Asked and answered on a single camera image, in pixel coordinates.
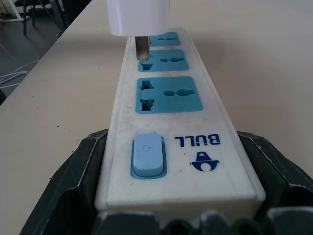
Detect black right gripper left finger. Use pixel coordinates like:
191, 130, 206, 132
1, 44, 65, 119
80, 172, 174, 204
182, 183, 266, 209
19, 129, 110, 235

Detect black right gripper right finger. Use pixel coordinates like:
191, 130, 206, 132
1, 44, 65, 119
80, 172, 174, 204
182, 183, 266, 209
236, 131, 313, 235

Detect white power strip blue sockets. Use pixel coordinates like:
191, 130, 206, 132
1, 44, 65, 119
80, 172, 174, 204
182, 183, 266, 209
94, 28, 267, 213

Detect white charger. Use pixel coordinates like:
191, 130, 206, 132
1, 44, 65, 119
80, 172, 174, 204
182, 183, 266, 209
105, 0, 171, 61

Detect dark chair legs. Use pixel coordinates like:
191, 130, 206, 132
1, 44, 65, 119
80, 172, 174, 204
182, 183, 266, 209
23, 0, 70, 36

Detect white floor cable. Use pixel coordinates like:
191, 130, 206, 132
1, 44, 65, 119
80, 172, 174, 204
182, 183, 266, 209
0, 44, 40, 90

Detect white furniture frame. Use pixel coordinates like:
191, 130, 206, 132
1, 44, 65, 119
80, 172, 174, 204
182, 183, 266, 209
0, 0, 30, 23

